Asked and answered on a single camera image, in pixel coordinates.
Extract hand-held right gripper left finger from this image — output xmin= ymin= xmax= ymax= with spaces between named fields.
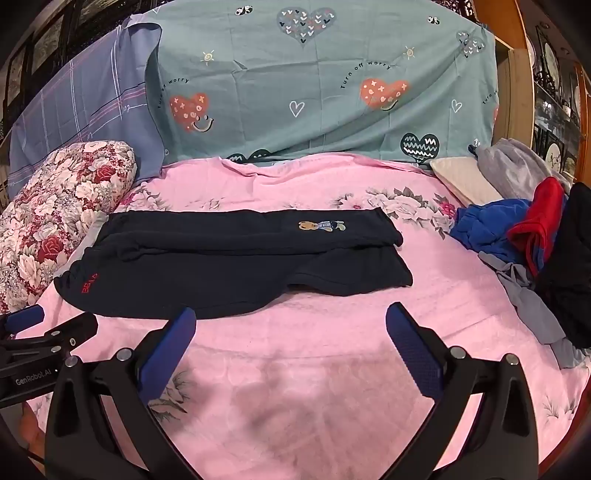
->
xmin=44 ymin=307 xmax=204 ymax=480

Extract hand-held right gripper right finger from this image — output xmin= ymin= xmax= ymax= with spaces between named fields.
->
xmin=385 ymin=302 xmax=541 ymax=480

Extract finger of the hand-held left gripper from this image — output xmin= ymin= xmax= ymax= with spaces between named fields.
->
xmin=0 ymin=304 xmax=46 ymax=336
xmin=0 ymin=313 xmax=99 ymax=359

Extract dark navy pants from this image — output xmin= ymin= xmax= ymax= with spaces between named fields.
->
xmin=53 ymin=207 xmax=414 ymax=322

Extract red floral bolster pillow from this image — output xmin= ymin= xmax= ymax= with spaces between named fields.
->
xmin=0 ymin=141 xmax=138 ymax=315

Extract pink floral bedsheet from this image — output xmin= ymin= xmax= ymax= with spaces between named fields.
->
xmin=23 ymin=154 xmax=591 ymax=480

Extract grey cloth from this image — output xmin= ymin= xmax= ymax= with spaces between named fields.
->
xmin=478 ymin=251 xmax=591 ymax=370

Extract black garment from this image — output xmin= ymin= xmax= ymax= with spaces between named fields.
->
xmin=536 ymin=182 xmax=591 ymax=350

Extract cream pillow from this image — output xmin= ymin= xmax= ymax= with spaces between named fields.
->
xmin=429 ymin=157 xmax=505 ymax=206

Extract red garment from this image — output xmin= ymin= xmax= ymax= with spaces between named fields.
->
xmin=507 ymin=176 xmax=567 ymax=278

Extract light grey garment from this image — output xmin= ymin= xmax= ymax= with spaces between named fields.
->
xmin=475 ymin=137 xmax=571 ymax=200

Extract purple plaid sheet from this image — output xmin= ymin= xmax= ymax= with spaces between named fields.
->
xmin=8 ymin=18 xmax=165 ymax=190

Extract dark wooden lattice screen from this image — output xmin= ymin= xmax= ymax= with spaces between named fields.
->
xmin=0 ymin=0 xmax=134 ymax=153

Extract wooden display cabinet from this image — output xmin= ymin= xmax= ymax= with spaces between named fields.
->
xmin=473 ymin=0 xmax=591 ymax=185

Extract teal heart print sheet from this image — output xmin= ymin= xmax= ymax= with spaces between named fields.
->
xmin=143 ymin=0 xmax=500 ymax=168

